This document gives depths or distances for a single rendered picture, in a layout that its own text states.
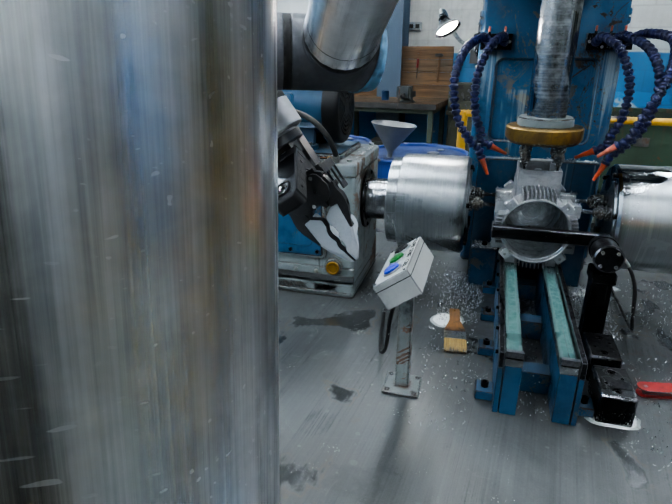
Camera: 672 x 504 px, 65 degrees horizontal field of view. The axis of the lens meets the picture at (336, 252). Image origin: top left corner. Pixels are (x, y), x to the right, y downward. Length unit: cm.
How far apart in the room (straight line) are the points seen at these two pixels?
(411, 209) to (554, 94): 42
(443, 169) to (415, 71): 512
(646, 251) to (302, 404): 83
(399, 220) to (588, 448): 64
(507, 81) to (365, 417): 100
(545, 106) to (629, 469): 79
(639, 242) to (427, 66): 522
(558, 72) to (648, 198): 34
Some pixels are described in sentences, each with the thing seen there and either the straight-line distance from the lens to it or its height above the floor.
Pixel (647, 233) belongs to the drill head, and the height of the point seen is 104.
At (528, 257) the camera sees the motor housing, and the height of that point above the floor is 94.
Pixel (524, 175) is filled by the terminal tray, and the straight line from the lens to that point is 138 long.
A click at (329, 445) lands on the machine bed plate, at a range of 94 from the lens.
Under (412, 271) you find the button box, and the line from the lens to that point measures 88.
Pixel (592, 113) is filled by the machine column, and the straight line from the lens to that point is 161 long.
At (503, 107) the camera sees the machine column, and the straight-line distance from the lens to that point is 160.
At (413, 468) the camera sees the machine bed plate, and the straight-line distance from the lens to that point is 91.
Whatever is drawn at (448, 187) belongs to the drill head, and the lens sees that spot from 130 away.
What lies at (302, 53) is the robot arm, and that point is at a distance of 66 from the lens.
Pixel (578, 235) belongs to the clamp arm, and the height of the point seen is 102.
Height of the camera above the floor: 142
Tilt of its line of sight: 21 degrees down
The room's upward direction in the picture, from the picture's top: straight up
